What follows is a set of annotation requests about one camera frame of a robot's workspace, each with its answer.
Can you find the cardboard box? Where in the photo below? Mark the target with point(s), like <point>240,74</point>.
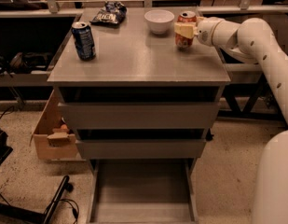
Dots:
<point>52,137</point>

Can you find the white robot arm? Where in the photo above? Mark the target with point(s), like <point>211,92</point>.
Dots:
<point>253,41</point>

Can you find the middle drawer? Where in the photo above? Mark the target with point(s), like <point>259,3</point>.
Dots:
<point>141,149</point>

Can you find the top drawer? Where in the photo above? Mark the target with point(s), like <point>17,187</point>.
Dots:
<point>183,116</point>

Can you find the white bowl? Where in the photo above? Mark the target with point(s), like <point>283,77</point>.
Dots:
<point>159,21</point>

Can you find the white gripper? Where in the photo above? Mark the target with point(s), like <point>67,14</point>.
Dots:
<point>207,32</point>

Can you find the orange soda can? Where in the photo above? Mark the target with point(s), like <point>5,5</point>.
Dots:
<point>184,29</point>

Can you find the blue soda can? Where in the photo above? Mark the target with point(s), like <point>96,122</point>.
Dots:
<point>84,42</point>

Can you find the grey drawer cabinet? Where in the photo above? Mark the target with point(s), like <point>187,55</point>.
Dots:
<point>133,66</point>

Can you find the open bottom drawer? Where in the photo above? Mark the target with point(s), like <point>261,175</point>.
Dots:
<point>142,192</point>

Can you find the dark chip bag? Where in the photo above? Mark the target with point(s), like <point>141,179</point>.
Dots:
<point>112,13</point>

